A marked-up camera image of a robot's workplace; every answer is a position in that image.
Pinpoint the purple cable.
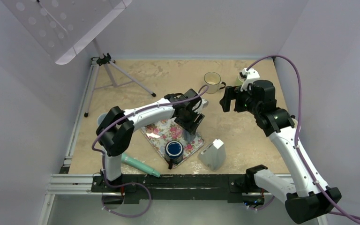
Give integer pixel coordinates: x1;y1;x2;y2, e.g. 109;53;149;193
245;55;360;225
91;84;210;218

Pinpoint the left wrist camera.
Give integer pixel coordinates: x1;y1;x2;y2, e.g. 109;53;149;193
193;98;209;113

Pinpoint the teal cylindrical bottle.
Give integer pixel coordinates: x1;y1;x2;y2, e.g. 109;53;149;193
121;153;161;178

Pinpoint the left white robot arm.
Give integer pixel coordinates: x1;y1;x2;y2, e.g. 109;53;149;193
91;85;208;192

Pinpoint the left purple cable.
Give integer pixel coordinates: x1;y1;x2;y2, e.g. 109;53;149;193
91;84;210;218

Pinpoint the perforated clear panel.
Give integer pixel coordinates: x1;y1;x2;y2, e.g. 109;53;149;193
3;0;132;65

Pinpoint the grey mug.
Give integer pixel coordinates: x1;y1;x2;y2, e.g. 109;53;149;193
97;113;107;127

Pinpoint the cream mug black handle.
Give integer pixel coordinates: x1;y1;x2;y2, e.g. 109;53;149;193
204;72;226;94

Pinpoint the floral tray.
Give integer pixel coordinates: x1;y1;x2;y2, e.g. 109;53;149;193
141;119;205;168

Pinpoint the dark blue mug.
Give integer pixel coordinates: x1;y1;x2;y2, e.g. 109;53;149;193
164;141;184;170

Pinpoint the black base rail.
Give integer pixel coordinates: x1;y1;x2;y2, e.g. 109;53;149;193
91;174;271;207

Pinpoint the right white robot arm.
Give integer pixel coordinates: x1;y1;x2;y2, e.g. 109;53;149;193
219;80;342;224

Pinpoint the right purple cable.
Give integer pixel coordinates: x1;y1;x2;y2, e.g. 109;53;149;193
245;55;360;225

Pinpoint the silver wedge box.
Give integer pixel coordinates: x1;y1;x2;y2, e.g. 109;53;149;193
198;139;226;172

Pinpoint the silver tripod stand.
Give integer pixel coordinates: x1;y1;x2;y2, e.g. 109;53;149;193
82;38;156;118

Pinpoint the aluminium frame rail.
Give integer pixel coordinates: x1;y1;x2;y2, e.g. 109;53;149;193
37;173;329;225

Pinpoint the light green mug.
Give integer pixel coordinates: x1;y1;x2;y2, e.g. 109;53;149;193
235;73;245;86

